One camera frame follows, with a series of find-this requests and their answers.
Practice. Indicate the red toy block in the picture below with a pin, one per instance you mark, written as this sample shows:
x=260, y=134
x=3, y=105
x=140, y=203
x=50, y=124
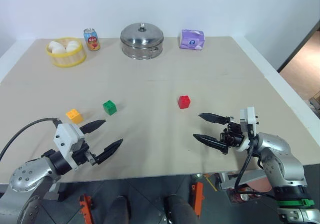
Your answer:
x=184, y=101

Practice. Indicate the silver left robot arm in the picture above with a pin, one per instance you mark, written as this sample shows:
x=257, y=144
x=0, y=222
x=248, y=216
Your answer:
x=27, y=174

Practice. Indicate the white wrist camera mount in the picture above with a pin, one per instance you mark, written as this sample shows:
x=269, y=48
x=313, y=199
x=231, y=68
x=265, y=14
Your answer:
x=247, y=119
x=66, y=136

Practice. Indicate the orange clamp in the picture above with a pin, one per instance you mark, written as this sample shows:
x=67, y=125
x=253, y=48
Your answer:
x=198, y=199
x=86, y=209

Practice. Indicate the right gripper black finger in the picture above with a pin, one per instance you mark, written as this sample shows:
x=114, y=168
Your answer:
x=215, y=118
x=210, y=141

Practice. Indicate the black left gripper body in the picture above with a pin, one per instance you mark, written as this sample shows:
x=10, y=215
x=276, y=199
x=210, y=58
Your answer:
x=81, y=153

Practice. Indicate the yellow toy block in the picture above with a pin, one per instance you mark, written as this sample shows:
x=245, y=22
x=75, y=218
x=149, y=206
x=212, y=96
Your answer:
x=74, y=116

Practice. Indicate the dark rounded shape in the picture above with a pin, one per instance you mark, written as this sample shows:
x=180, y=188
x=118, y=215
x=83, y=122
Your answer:
x=121, y=210
x=178, y=210

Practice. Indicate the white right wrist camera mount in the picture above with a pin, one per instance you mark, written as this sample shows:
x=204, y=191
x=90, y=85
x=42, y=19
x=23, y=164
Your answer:
x=247, y=119

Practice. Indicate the blue drink can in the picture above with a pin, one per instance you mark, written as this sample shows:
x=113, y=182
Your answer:
x=92, y=40

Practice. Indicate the stainless steel pot lid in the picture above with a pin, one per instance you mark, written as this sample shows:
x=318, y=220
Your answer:
x=142, y=35

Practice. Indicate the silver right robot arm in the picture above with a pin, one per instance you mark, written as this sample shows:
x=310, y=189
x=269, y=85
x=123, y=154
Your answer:
x=282, y=159

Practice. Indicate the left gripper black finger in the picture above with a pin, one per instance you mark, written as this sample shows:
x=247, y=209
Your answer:
x=110, y=150
x=92, y=126

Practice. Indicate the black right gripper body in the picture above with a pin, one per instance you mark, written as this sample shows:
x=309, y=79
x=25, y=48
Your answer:
x=233, y=135

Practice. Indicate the green toy block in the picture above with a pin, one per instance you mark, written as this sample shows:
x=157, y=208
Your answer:
x=109, y=107

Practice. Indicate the cardboard box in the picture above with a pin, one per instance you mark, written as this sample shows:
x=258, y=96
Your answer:
x=315, y=101

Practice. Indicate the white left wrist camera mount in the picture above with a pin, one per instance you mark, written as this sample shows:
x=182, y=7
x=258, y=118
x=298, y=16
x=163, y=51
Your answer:
x=66, y=136

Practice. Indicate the purple tissue pack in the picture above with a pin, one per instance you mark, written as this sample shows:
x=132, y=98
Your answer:
x=192, y=40

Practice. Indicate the white steamed bun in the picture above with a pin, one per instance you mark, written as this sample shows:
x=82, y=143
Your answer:
x=72, y=46
x=57, y=47

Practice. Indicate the yellow steamer basket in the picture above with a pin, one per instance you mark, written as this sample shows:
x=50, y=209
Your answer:
x=67, y=58

